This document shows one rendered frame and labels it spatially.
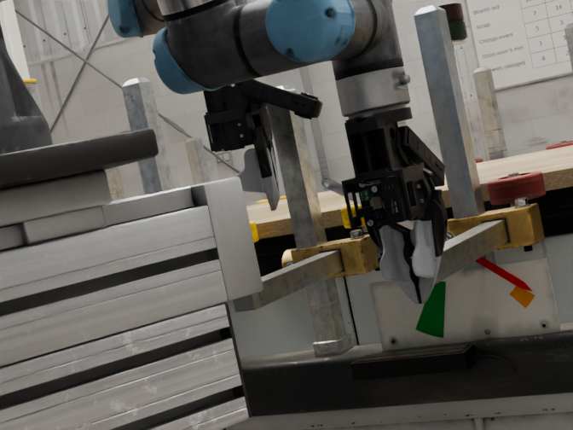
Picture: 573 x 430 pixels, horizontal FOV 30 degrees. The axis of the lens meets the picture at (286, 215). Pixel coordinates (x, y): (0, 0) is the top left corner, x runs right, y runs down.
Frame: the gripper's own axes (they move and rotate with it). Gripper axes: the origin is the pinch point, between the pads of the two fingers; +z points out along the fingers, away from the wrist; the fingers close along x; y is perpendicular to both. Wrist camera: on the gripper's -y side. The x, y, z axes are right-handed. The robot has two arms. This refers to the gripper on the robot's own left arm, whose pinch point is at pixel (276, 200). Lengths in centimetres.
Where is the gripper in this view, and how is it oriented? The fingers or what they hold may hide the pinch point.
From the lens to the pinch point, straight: 151.9
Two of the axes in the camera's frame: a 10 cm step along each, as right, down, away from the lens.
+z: 2.0, 9.8, 0.5
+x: -1.2, 0.8, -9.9
